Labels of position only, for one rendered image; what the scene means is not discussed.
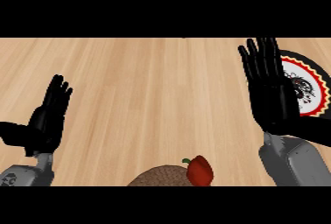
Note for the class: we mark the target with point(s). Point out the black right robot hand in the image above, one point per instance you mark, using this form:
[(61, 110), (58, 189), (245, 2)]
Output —
[(274, 96)]

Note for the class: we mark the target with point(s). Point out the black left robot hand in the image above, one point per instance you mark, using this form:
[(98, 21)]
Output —
[(45, 122)]

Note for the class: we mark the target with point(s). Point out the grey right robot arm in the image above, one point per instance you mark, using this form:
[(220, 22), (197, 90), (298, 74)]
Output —
[(295, 163)]

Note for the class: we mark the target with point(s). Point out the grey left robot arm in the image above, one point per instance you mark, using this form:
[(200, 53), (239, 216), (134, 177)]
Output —
[(29, 172)]

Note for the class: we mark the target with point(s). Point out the patterned plate with black rim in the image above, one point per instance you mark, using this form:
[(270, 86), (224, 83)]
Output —
[(311, 87)]

